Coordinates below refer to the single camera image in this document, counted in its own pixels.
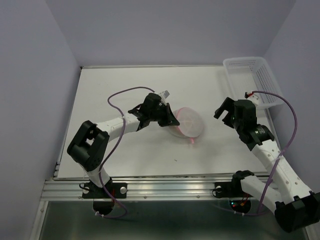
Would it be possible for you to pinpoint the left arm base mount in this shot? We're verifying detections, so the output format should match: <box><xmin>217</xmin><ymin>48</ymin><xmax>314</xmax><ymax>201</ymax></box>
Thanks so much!
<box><xmin>78</xmin><ymin>181</ymin><xmax>128</xmax><ymax>199</ymax></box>

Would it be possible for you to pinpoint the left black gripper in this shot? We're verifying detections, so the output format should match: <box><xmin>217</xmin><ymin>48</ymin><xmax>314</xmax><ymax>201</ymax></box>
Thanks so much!
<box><xmin>149</xmin><ymin>103</ymin><xmax>179</xmax><ymax>127</ymax></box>

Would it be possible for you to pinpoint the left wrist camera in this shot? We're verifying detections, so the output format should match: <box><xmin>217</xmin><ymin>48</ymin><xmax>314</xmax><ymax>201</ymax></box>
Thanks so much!
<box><xmin>160</xmin><ymin>90</ymin><xmax>170</xmax><ymax>99</ymax></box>

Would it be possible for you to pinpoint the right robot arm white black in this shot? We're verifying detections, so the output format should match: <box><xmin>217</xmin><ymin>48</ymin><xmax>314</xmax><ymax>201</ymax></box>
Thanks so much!
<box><xmin>212</xmin><ymin>97</ymin><xmax>320</xmax><ymax>233</ymax></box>

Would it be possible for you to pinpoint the white plastic basket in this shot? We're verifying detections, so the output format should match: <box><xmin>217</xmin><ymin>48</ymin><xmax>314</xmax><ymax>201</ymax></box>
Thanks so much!
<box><xmin>223</xmin><ymin>56</ymin><xmax>284</xmax><ymax>110</ymax></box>

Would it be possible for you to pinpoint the white mesh laundry bag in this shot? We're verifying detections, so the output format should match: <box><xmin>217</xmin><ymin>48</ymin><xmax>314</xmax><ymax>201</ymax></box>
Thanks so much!
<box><xmin>167</xmin><ymin>107</ymin><xmax>205</xmax><ymax>144</ymax></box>

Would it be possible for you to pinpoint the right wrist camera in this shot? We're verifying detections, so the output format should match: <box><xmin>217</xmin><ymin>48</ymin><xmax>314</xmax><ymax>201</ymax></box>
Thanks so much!
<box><xmin>244</xmin><ymin>92</ymin><xmax>260</xmax><ymax>105</ymax></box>

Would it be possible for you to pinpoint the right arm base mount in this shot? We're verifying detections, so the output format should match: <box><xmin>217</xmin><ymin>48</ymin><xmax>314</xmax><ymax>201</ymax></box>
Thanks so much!
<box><xmin>211</xmin><ymin>170</ymin><xmax>255</xmax><ymax>199</ymax></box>

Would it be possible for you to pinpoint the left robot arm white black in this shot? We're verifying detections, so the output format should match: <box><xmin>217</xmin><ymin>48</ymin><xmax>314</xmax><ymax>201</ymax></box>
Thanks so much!
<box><xmin>67</xmin><ymin>90</ymin><xmax>180</xmax><ymax>197</ymax></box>

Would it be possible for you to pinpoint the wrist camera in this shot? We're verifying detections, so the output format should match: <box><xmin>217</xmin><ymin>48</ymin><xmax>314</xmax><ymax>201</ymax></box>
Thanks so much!
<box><xmin>160</xmin><ymin>90</ymin><xmax>170</xmax><ymax>99</ymax></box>
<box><xmin>244</xmin><ymin>92</ymin><xmax>260</xmax><ymax>105</ymax></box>

